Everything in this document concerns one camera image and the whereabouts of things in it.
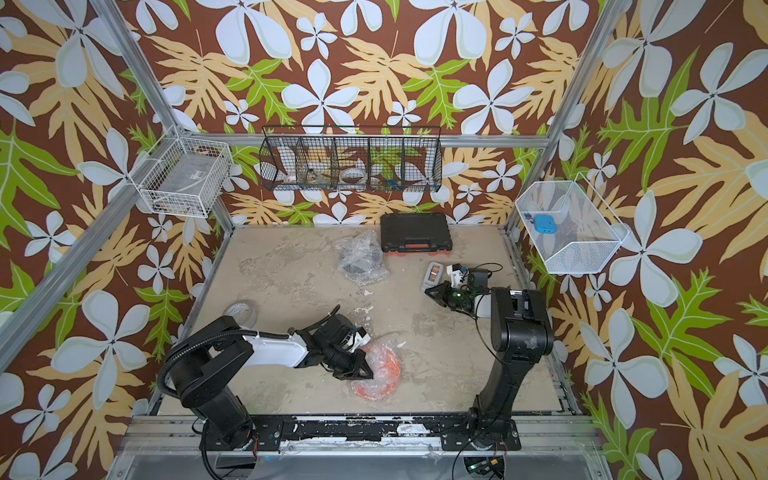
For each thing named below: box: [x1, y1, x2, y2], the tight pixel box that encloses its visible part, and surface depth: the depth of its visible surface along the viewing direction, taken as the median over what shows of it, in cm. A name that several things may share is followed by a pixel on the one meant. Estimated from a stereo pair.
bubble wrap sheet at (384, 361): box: [351, 339, 403, 402], surface depth 84 cm
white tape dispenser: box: [420, 261, 444, 293], surface depth 103 cm
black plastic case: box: [380, 213, 453, 256], surface depth 117 cm
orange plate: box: [352, 343, 401, 401], surface depth 84 cm
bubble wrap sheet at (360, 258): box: [335, 229, 390, 286], surface depth 103 cm
